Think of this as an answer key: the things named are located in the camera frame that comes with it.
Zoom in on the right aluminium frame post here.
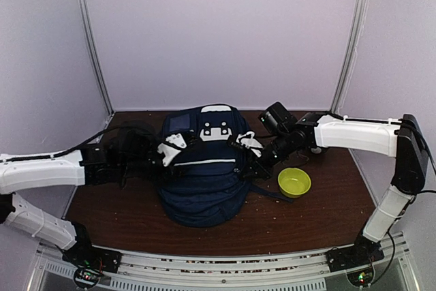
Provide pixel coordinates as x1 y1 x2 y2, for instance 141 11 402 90
330 0 369 113

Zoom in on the aluminium frame post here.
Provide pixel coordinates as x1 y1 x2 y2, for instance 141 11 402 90
330 0 369 113
77 0 114 115

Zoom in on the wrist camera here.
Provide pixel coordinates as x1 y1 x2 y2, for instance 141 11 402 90
157 133 187 167
227 131 264 158

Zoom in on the dark bowl white inside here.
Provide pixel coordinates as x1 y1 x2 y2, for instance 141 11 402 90
310 147 327 155

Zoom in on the lime green bowl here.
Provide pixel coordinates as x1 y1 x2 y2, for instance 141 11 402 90
277 168 311 198

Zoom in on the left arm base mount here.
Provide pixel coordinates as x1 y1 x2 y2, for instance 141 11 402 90
59 234 122 290

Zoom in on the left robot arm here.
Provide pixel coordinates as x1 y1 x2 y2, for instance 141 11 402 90
1 123 188 266

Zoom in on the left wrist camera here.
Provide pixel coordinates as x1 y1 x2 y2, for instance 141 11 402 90
157 133 187 167

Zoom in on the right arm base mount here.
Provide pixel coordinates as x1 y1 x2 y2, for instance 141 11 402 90
326 233 384 288

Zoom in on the front aluminium rail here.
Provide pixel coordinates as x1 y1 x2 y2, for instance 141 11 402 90
33 232 420 291

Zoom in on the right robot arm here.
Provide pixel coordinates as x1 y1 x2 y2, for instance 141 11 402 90
237 102 434 265

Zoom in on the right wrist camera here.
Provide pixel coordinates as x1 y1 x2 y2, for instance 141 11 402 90
227 131 264 158

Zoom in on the left aluminium frame post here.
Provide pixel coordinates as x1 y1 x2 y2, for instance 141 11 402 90
77 0 114 115

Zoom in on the navy blue student backpack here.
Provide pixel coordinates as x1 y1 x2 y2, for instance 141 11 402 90
157 104 287 228

